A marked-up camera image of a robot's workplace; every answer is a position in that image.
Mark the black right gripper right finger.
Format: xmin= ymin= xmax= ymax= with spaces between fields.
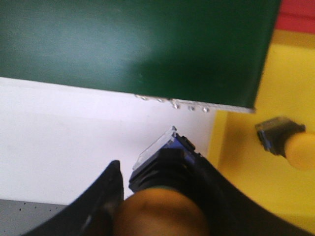
xmin=184 ymin=156 xmax=311 ymax=236

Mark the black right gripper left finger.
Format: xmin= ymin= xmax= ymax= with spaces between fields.
xmin=24 ymin=160 xmax=124 ymax=236

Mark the yellow mushroom push button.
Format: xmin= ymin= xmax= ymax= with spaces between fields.
xmin=255 ymin=117 xmax=315 ymax=171

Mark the yellow plastic tray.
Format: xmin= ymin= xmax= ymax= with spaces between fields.
xmin=207 ymin=30 xmax=315 ymax=232

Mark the green conveyor belt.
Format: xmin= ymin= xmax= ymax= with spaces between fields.
xmin=0 ymin=0 xmax=281 ymax=110

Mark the red plastic tray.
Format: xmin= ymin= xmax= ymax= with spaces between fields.
xmin=275 ymin=0 xmax=315 ymax=34

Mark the aluminium conveyor frame rail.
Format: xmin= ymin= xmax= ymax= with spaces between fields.
xmin=135 ymin=94 xmax=255 ymax=114

